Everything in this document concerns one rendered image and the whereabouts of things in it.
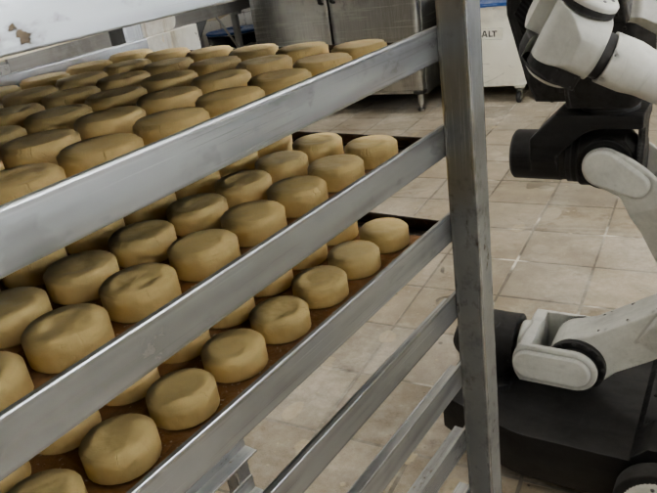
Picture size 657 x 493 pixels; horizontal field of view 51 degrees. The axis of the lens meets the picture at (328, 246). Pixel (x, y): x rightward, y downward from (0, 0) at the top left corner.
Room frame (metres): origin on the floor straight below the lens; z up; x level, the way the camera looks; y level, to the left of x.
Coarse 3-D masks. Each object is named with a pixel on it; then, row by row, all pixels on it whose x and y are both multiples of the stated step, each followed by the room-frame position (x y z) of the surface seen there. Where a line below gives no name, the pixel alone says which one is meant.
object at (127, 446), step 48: (336, 240) 0.64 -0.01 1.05; (384, 240) 0.60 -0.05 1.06; (288, 288) 0.57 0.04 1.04; (336, 288) 0.52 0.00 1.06; (240, 336) 0.46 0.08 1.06; (288, 336) 0.47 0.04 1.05; (144, 384) 0.43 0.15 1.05; (192, 384) 0.41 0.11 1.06; (240, 384) 0.43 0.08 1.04; (96, 432) 0.37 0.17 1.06; (144, 432) 0.36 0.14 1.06; (192, 432) 0.38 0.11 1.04; (48, 480) 0.33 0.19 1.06; (96, 480) 0.34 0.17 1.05
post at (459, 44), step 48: (480, 48) 0.62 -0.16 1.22; (480, 96) 0.62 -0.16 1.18; (480, 144) 0.62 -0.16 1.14; (480, 192) 0.61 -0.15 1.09; (480, 240) 0.61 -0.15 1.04; (480, 288) 0.60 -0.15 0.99; (480, 336) 0.61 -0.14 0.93; (480, 384) 0.61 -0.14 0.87; (480, 432) 0.61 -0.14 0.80; (480, 480) 0.61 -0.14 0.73
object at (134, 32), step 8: (136, 24) 0.90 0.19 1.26; (112, 32) 0.90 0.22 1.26; (120, 32) 0.89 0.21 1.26; (128, 32) 0.89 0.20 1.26; (136, 32) 0.90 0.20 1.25; (112, 40) 0.90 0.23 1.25; (120, 40) 0.89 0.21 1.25; (128, 40) 0.89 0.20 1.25; (240, 472) 0.89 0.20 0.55; (248, 472) 0.90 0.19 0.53; (232, 480) 0.89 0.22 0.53; (240, 480) 0.89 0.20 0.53; (232, 488) 0.90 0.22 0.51
